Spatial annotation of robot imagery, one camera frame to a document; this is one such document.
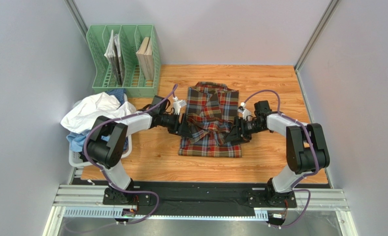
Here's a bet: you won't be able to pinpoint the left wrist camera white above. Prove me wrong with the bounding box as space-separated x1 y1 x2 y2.
172 96 187 115

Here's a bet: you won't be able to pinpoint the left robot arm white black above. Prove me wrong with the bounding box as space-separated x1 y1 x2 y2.
83 95 192 194

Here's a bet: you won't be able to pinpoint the beige book in organizer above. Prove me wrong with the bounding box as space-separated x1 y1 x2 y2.
136 37 155 83

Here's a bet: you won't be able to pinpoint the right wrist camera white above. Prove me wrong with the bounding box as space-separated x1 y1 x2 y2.
238 102 252 121

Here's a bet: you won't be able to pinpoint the aluminium frame rail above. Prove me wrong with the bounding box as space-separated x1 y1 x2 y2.
44 168 358 236

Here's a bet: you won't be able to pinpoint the green plastic file organizer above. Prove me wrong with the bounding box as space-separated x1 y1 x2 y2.
86 25 161 98

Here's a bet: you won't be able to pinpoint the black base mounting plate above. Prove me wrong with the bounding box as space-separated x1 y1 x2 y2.
72 179 304 217

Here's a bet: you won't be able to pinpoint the plaid long sleeve shirt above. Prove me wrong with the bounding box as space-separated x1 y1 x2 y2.
178 82 242 158

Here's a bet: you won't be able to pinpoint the white laundry basket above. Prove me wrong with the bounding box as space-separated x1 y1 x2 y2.
68 94 133 168

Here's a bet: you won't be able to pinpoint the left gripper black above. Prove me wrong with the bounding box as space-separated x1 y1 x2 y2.
159 112 193 138

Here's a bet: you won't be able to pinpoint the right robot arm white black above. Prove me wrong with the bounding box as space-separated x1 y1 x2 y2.
225 100 330 207

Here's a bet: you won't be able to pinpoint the white shirt in basket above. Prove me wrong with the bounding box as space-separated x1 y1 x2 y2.
60 92 136 134

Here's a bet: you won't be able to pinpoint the light blue shirt in basket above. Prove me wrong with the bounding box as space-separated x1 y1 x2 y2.
66 130 90 152

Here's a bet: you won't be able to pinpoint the magazines in organizer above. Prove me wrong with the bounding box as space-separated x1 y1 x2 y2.
104 30 125 87

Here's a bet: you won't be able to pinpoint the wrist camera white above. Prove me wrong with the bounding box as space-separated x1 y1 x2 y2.
172 96 187 115
238 102 252 121

